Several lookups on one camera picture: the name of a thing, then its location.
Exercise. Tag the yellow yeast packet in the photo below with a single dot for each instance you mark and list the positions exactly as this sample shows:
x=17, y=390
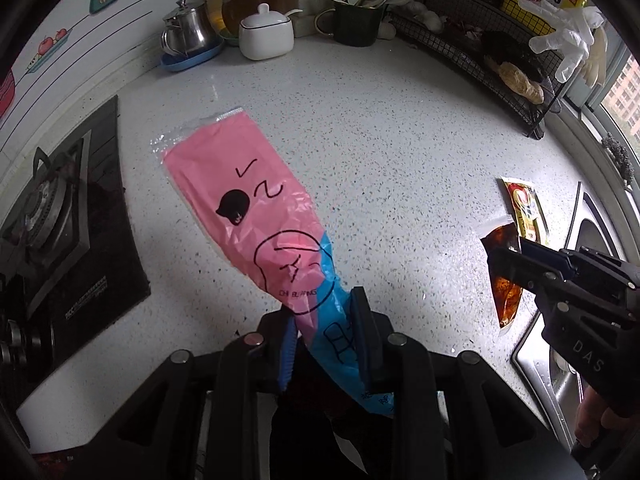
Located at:
x=525, y=210

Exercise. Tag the black plastic bag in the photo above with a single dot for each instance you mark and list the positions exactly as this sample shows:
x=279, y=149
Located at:
x=510, y=47

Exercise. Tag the steel teapot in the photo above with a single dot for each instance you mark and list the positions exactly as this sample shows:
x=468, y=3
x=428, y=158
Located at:
x=187, y=32

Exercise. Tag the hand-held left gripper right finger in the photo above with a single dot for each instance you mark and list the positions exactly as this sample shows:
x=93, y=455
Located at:
x=362, y=330

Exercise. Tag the person's right hand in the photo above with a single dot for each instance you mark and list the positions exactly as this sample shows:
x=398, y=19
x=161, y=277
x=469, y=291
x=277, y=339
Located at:
x=597, y=422

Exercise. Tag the brown sauce sachet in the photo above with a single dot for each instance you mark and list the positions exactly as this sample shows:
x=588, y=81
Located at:
x=507, y=300

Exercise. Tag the clear disposable glove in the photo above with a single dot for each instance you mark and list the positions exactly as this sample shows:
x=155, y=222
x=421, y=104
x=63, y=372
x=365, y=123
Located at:
x=567, y=35

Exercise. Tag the cream rubber glove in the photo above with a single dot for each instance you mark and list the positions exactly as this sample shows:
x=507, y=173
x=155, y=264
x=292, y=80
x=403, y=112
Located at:
x=596, y=60

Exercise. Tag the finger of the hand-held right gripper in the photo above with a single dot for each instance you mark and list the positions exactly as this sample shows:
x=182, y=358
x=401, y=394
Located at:
x=525, y=275
x=547, y=260

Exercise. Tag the pink and blue plastic bag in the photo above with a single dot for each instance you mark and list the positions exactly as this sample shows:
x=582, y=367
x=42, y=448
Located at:
x=240, y=175

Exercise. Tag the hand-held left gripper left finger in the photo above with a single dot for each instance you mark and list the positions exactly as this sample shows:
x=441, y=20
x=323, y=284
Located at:
x=289, y=355

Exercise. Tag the black gas stove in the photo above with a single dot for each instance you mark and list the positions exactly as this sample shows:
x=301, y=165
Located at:
x=75, y=270

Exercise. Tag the white lidded jar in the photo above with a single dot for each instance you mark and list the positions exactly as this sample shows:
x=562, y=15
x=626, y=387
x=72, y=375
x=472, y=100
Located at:
x=265, y=35

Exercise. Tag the dark steel wool scrubber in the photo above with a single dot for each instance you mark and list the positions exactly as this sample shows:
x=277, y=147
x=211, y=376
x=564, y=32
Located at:
x=619, y=160

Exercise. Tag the ginger root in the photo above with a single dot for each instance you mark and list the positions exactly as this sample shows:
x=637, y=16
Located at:
x=520, y=82

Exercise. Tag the stainless steel sink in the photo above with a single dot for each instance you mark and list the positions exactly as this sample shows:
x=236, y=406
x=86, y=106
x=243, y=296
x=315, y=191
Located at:
x=597, y=232

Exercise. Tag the blue saucer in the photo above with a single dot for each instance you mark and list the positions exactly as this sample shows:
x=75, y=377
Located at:
x=192, y=60

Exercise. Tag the aluminium window frame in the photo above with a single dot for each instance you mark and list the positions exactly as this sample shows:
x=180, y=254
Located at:
x=595, y=115

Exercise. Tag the dark mug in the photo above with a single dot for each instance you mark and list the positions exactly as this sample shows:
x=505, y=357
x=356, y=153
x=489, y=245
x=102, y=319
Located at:
x=357, y=25

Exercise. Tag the garlic bulb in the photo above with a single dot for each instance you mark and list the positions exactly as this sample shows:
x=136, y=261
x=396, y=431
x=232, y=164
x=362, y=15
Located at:
x=389, y=27
x=427, y=17

